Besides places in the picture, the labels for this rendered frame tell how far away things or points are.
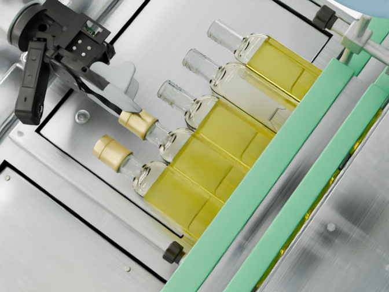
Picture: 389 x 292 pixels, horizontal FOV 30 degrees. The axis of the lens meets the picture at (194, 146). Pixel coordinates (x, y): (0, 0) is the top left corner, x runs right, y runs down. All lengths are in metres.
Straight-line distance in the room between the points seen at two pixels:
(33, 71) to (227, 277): 0.41
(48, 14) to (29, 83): 0.11
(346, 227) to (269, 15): 0.49
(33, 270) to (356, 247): 0.52
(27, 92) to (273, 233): 0.40
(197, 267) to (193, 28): 0.50
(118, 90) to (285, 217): 0.30
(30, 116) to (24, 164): 0.17
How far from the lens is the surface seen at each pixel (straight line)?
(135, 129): 0.98
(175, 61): 1.16
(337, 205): 0.81
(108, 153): 0.97
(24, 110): 1.00
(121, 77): 0.98
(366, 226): 0.82
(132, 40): 1.18
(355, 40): 0.88
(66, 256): 1.12
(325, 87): 0.87
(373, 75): 1.00
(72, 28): 1.02
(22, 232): 1.14
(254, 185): 0.82
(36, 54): 1.03
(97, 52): 1.01
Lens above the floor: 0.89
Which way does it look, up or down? 10 degrees up
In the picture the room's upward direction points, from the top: 55 degrees counter-clockwise
